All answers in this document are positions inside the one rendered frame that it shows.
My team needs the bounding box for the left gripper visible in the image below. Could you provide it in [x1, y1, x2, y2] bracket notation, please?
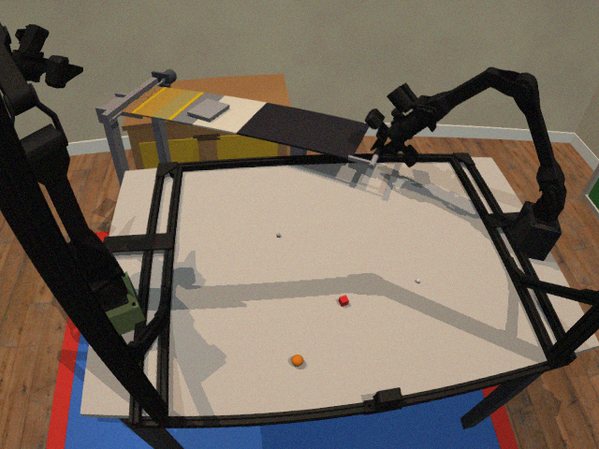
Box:
[12, 51, 83, 89]

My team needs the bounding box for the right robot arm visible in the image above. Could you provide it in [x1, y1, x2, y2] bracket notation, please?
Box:
[387, 67, 567, 227]

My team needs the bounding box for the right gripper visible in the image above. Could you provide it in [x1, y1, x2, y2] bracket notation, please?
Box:
[365, 109, 418, 167]

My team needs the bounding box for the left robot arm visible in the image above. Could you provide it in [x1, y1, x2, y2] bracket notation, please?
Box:
[0, 22, 129, 312]

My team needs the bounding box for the orange ball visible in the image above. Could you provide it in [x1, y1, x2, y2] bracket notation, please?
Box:
[291, 355, 303, 367]

